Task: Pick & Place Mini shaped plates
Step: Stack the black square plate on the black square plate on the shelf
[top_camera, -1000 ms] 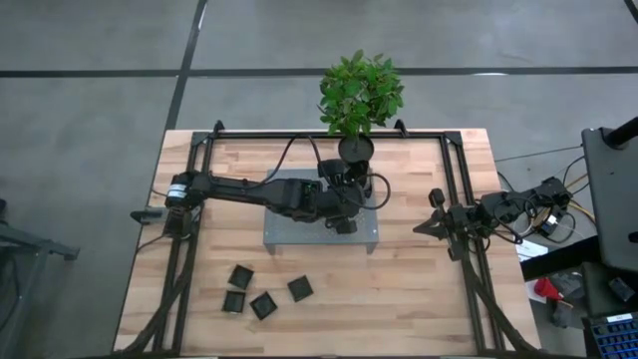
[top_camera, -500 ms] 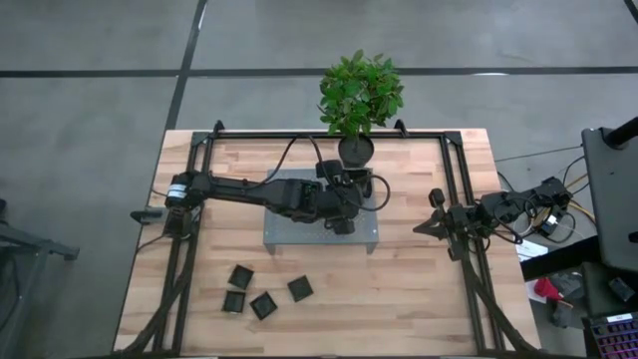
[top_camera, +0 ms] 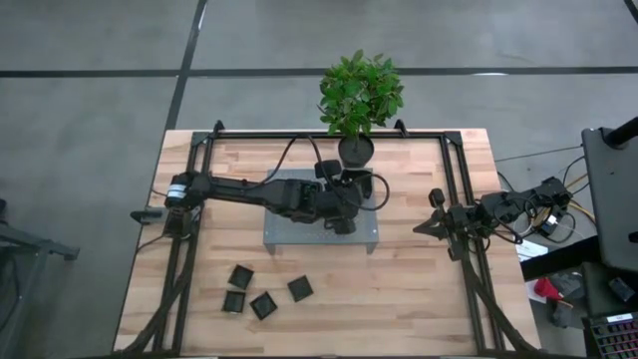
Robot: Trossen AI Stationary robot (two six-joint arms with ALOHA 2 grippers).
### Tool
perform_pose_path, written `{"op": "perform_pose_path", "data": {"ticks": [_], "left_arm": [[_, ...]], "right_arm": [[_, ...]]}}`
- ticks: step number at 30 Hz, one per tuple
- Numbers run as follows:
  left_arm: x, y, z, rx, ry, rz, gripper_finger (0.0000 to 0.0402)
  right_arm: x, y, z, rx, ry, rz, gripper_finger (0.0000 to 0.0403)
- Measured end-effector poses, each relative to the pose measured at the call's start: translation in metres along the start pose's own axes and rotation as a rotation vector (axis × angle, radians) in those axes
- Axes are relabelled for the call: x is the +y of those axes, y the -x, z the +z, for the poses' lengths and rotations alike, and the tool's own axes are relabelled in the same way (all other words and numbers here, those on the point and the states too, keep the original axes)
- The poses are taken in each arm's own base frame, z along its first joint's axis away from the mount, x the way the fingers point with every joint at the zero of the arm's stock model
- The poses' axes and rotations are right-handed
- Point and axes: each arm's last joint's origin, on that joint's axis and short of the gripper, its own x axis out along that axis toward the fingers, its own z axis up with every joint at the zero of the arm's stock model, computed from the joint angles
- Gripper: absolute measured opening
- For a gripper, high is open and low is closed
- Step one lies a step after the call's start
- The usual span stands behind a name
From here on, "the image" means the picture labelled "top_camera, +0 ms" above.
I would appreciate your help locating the grey metal cart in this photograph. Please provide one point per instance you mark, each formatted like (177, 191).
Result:
(615, 209)

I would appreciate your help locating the grey perforated metal shelf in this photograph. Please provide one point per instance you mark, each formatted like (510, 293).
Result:
(299, 232)

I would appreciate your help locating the black power supply box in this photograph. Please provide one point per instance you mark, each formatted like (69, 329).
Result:
(549, 225)

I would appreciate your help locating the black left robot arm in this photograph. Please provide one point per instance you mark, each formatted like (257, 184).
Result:
(239, 189)

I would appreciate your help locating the small black square plate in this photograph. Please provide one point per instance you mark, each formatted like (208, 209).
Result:
(300, 288)
(241, 277)
(233, 301)
(263, 305)

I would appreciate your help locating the black desk mat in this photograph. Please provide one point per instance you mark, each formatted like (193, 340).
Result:
(595, 294)

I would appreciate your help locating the dark grey crumpled bag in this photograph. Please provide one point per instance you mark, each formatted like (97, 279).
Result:
(565, 311)

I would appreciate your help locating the black side desk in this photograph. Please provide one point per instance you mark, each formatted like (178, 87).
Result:
(563, 259)

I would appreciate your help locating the green leafy artificial plant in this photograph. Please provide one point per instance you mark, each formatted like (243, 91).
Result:
(359, 95)

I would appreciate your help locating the grey metal table frame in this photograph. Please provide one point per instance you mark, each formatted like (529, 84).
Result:
(30, 244)

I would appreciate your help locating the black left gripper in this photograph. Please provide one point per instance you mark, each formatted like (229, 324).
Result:
(336, 204)

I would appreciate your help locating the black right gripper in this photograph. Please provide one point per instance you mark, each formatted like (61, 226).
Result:
(456, 222)

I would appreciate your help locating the backlit computer keyboard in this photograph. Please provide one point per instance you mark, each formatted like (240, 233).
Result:
(615, 341)

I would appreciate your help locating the black cart pole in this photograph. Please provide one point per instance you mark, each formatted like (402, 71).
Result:
(623, 133)

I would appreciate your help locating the black aluminium rig frame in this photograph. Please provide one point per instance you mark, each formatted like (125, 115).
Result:
(324, 135)

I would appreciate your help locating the white paper sheet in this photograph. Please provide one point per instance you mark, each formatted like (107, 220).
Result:
(531, 248)

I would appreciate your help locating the black plant pot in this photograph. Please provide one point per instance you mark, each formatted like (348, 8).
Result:
(356, 154)

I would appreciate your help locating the red object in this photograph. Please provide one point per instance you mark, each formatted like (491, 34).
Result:
(545, 289)

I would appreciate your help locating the small black device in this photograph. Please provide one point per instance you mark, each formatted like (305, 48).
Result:
(622, 289)

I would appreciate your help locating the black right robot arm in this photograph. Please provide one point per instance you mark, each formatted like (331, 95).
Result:
(553, 192)

